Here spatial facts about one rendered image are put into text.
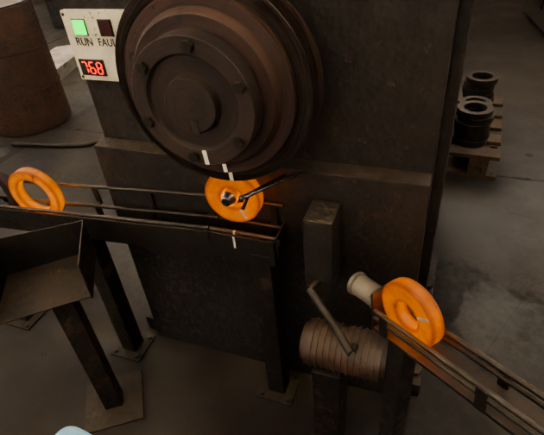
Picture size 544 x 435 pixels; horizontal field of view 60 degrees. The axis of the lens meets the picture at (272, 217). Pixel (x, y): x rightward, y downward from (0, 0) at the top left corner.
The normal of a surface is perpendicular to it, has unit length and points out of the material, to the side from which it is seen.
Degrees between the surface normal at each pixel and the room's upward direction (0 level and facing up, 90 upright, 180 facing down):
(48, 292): 5
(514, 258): 0
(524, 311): 0
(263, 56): 62
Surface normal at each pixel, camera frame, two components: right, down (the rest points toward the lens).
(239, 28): 0.28, -0.24
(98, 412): -0.08, -0.80
